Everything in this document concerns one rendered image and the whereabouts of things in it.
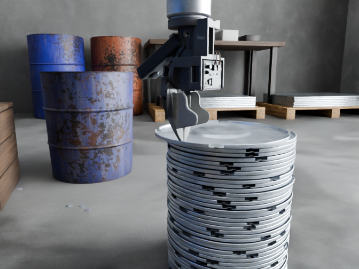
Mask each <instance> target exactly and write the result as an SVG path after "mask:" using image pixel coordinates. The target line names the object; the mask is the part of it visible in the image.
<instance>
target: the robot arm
mask: <svg viewBox="0 0 359 269"><path fill-rule="evenodd" d="M166 4H167V18H168V19H169V20H168V29H169V30H174V31H178V34H174V35H173V36H172V37H171V38H170V39H169V40H167V41H166V42H165V43H164V44H163V45H162V46H160V47H159V48H158V49H157V50H156V51H155V52H154V53H153V54H152V55H151V56H150V57H149V58H147V59H146V60H145V61H144V62H143V63H142V64H141V65H140V66H139V67H138V68H137V72H138V74H139V77H140V79H142V80H144V79H155V78H158V77H159V76H160V75H161V74H162V77H161V101H162V105H163V108H164V110H165V114H166V116H167V117H168V120H169V123H170V126H171V128H172V130H173V131H174V133H175V135H176V137H177V138H178V140H179V141H186V139H187V137H188V135H189V132H190V128H191V126H194V125H198V124H204V123H207V122H208V121H209V112H208V111H206V110H205V109H203V108H202V107H201V105H200V95H199V94H198V91H205V90H219V89H220V88H223V87H224V58H221V55H220V53H219V52H218V51H214V30H217V29H220V21H219V20H214V21H213V20H212V19H211V18H210V17H211V0H166ZM214 52H215V53H216V52H218V54H219V55H217V53H216V55H214ZM179 89H181V91H184V93H183V92H180V93H177V91H178V90H179Z"/></svg>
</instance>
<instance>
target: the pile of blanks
mask: <svg viewBox="0 0 359 269"><path fill-rule="evenodd" d="M295 146H296V140H295V141H294V142H292V143H290V144H287V145H283V146H278V147H271V148H258V149H252V148H249V149H218V148H201V147H192V146H184V145H178V144H173V143H170V142H167V149H168V152H167V155H166V160H167V167H166V170H167V186H168V194H167V207H168V211H167V234H168V239H167V246H168V267H169V268H171V269H287V258H288V253H287V250H288V245H289V236H290V234H289V233H290V221H291V218H292V215H291V203H292V197H293V190H292V186H293V184H294V181H295V178H294V174H293V170H294V159H295V152H296V150H295Z"/></svg>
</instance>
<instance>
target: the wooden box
mask: <svg viewBox="0 0 359 269"><path fill-rule="evenodd" d="M12 106H13V102H0V211H1V210H2V209H3V207H4V206H5V204H6V202H7V200H8V199H9V197H10V195H11V194H12V192H13V190H14V189H15V187H16V185H17V183H18V182H19V180H20V169H19V159H18V149H17V139H16V133H15V123H14V113H13V107H12Z"/></svg>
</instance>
